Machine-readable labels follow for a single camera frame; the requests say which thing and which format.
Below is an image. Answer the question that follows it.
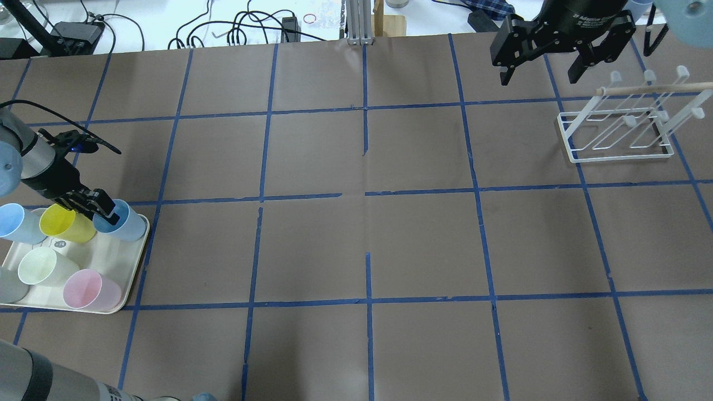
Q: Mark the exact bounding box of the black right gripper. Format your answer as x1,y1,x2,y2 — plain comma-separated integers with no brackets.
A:
490,1,635,86

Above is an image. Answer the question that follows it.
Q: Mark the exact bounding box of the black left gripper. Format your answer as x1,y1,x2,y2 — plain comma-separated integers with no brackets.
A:
21,158,121,226

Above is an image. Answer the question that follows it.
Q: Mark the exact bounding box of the light blue cup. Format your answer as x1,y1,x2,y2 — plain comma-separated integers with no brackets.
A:
92,199,148,242

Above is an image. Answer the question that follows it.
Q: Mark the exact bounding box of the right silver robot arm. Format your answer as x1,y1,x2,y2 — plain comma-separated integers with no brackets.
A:
490,1,711,86

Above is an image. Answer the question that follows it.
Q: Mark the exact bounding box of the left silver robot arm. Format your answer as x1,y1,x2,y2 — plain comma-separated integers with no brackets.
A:
1,100,120,225

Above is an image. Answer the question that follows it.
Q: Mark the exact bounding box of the yellow plastic cup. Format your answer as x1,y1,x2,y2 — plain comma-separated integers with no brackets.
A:
39,204,97,243

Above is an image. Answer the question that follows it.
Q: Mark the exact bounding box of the pink plastic cup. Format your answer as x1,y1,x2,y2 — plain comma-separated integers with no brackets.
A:
62,268,123,312

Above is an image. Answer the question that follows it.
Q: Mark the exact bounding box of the cream white plastic cup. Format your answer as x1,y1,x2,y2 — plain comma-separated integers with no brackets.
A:
17,248,80,287

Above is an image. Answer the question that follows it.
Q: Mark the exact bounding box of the blue plastic cup on tray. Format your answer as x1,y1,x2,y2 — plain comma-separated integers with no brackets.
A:
1,203,47,244

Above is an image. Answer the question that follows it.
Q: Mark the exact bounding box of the grey plastic cup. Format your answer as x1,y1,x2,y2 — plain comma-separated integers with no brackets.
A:
1,266,30,303

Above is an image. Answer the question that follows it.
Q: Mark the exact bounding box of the cream plastic tray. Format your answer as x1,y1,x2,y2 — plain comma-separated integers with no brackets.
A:
2,215,151,315

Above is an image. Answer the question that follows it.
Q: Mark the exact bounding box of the folded plaid umbrella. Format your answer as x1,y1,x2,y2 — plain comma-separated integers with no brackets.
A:
462,0,515,21

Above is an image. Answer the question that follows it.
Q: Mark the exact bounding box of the wooden mug stand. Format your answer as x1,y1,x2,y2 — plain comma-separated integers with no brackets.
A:
372,1,409,37

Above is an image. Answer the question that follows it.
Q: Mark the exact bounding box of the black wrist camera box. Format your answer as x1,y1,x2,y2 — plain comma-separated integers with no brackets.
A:
37,129,99,157

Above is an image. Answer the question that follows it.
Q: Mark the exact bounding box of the white wire cup rack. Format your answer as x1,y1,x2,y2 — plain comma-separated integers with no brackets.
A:
555,65,711,163

